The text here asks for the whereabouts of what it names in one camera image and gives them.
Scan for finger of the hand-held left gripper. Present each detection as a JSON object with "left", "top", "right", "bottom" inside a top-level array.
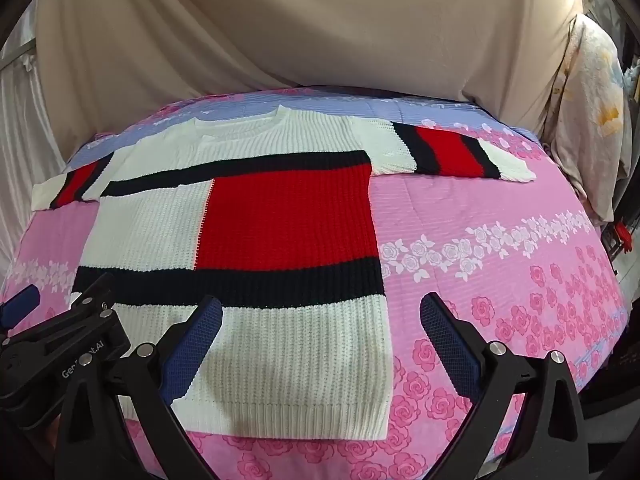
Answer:
[
  {"left": 0, "top": 284, "right": 42, "bottom": 332},
  {"left": 64, "top": 273, "right": 120, "bottom": 322}
]

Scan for white red black knit sweater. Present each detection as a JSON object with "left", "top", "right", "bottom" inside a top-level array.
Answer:
[{"left": 31, "top": 104, "right": 537, "bottom": 442}]

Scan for white curtain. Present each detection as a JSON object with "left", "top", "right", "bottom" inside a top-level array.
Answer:
[{"left": 0, "top": 0, "right": 68, "bottom": 263}]

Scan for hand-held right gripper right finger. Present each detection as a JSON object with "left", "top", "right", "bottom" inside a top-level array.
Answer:
[{"left": 419, "top": 292, "right": 587, "bottom": 480}]

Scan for pale floral hanging cloth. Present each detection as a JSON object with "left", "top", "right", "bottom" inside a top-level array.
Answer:
[{"left": 544, "top": 12, "right": 632, "bottom": 223}]

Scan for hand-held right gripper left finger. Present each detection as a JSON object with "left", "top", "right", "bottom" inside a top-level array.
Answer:
[{"left": 54, "top": 294, "right": 224, "bottom": 480}]

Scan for pink floral bed sheet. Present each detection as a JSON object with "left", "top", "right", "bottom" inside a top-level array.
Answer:
[{"left": 0, "top": 86, "right": 632, "bottom": 480}]

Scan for beige backdrop cloth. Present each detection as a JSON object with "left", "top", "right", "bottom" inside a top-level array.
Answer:
[{"left": 35, "top": 0, "right": 588, "bottom": 133}]

